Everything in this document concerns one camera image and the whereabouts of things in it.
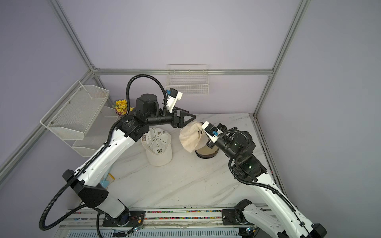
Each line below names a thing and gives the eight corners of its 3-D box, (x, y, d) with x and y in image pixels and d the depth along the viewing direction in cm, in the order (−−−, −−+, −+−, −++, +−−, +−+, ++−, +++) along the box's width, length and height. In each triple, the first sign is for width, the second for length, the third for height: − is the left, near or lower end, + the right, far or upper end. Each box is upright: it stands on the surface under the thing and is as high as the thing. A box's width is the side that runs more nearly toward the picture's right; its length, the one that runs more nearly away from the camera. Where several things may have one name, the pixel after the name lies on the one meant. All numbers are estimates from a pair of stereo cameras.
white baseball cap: (136, 166, 94) (134, 163, 90) (145, 131, 112) (144, 127, 109) (170, 166, 94) (169, 163, 91) (174, 131, 112) (174, 127, 109)
